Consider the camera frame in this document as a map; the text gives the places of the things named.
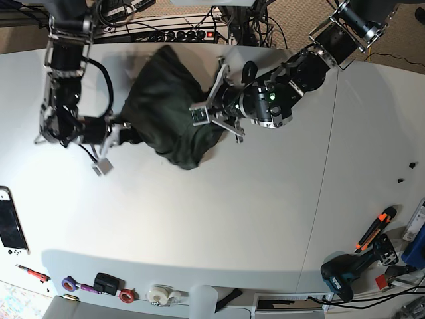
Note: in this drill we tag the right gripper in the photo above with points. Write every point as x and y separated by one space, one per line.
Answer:
95 130

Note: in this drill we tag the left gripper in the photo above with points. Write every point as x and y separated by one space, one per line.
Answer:
231 100

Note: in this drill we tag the dark green t-shirt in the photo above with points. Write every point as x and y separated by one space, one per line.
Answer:
157 107

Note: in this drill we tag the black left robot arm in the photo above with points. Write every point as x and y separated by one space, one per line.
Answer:
267 100

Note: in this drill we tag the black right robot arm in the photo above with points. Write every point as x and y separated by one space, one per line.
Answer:
72 25

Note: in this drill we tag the black power strip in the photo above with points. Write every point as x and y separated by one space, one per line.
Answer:
180 36

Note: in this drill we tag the white handheld game console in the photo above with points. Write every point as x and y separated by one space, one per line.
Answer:
12 236

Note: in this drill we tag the purple tape roll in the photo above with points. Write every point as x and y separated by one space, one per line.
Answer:
69 284

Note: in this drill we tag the red screwdriver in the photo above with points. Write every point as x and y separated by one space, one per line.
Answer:
41 277

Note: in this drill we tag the purple marker pen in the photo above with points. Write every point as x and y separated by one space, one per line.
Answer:
88 288

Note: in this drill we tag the red tape roll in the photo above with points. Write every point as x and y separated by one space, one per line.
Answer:
127 295

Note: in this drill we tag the brass bullet-shaped piece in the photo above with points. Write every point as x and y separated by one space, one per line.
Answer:
70 297

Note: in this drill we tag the white tape roll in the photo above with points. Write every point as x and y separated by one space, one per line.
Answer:
159 294

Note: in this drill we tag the translucent plastic cup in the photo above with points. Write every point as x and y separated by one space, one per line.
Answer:
202 302

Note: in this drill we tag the orange black utility knife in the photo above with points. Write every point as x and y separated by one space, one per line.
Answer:
377 226

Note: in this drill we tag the teal black power drill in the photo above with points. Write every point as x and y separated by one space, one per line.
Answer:
340 272

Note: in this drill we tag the blue box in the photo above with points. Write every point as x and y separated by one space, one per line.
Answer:
414 253

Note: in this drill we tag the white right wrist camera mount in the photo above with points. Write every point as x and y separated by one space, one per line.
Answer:
102 165

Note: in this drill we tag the black action camera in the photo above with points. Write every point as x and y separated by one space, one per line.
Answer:
106 284

